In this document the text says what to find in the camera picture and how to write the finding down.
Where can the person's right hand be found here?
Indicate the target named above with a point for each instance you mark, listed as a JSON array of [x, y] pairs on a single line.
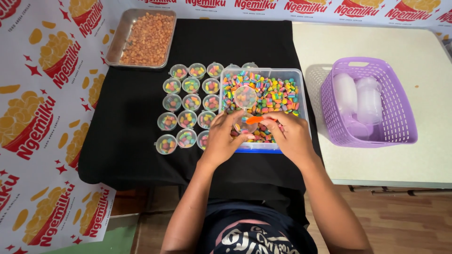
[[295, 137]]

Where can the white table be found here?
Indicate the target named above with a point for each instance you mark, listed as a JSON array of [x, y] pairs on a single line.
[[370, 165]]

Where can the person's right fingers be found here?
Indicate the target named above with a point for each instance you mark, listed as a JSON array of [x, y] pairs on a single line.
[[277, 128]]

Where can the metal tray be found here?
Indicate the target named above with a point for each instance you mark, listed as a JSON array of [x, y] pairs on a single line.
[[116, 49]]

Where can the black table cloth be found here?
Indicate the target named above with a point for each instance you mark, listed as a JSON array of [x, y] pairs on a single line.
[[130, 123]]

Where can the purple plastic basket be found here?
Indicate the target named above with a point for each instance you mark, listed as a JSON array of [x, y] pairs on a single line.
[[399, 113]]

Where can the heap of rainbow candies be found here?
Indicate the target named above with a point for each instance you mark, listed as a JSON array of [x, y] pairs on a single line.
[[275, 95]]

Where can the person's dark printed shirt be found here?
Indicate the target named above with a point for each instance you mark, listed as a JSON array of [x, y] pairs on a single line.
[[254, 232]]

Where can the clear plastic storage box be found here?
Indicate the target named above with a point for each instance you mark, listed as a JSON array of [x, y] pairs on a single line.
[[303, 105]]

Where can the group of candy-filled cups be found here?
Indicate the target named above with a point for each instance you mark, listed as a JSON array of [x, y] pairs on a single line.
[[187, 119]]

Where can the orange plastic spoon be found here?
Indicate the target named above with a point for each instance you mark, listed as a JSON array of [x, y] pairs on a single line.
[[252, 120]]

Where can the printed red and yellow banner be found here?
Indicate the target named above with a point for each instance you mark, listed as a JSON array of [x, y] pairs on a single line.
[[39, 113]]

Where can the heap of coated peanuts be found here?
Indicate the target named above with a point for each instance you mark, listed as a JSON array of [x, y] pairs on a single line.
[[150, 40]]

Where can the person's left hand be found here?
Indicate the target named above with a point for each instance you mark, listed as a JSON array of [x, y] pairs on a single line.
[[219, 141]]

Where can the stack of empty clear cups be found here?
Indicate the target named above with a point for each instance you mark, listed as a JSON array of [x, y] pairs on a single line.
[[345, 95], [370, 100]]

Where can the small clear lidded cup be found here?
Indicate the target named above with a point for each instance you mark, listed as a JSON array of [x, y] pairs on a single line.
[[245, 97]]

